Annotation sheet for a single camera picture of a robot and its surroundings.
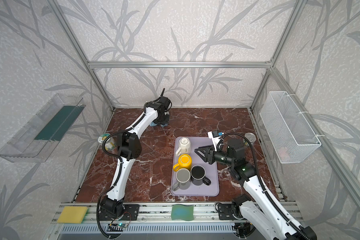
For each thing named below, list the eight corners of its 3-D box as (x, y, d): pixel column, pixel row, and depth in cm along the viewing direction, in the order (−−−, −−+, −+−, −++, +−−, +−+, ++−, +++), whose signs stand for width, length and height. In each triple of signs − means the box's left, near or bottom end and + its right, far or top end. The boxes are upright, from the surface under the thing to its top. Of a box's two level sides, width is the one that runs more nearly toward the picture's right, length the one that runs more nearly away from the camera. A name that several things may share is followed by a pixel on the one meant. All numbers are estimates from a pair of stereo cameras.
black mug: (190, 185, 83) (190, 180, 76) (190, 171, 89) (190, 164, 81) (208, 185, 83) (210, 180, 76) (207, 171, 89) (209, 164, 81)
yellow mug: (174, 171, 88) (173, 165, 81) (175, 160, 92) (174, 154, 86) (192, 171, 88) (192, 165, 81) (192, 160, 92) (192, 154, 86)
